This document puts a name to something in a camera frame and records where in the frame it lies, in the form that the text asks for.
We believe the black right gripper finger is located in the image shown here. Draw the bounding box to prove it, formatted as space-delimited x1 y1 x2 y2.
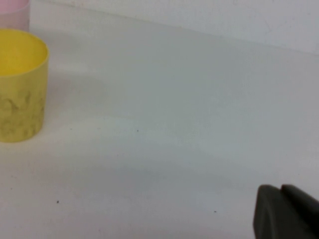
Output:
281 184 319 232

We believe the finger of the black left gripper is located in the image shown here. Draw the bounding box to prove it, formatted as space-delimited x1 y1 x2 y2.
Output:
252 184 319 239

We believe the yellow plastic cup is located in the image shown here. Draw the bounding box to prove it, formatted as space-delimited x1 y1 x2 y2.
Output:
0 28 50 143

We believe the pink plastic cup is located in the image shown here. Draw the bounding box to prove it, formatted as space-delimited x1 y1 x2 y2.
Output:
0 0 31 32

